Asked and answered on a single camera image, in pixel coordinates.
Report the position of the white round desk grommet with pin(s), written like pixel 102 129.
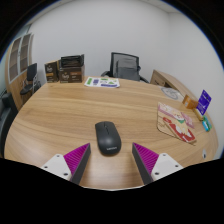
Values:
pixel 204 154

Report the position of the wooden side desk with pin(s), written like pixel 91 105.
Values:
pixel 166 80

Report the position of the black visitor chair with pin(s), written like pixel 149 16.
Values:
pixel 31 73

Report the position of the green packet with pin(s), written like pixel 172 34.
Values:
pixel 206 123

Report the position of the purple retail package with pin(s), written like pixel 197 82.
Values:
pixel 204 102

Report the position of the large brown cardboard box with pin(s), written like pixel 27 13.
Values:
pixel 71 75

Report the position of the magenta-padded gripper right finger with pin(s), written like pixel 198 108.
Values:
pixel 147 159

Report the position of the black computer mouse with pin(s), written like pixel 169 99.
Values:
pixel 108 138

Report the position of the cartoon print mouse pad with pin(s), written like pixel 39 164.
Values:
pixel 175 123

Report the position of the round grey printed disc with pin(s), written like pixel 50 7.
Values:
pixel 172 93

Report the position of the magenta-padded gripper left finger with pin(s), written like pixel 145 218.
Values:
pixel 76 159

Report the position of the wooden shelf unit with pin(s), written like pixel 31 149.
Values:
pixel 15 63

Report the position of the long tan box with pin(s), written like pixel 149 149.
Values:
pixel 199 115

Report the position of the black open-top box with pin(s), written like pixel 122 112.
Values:
pixel 72 61

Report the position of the black sofa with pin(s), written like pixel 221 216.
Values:
pixel 6 116

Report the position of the black mesh office chair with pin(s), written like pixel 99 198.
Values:
pixel 126 68

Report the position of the orange-brown small box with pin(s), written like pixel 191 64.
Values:
pixel 190 102

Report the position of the white sheet with coloured stickers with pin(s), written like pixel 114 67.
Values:
pixel 101 82

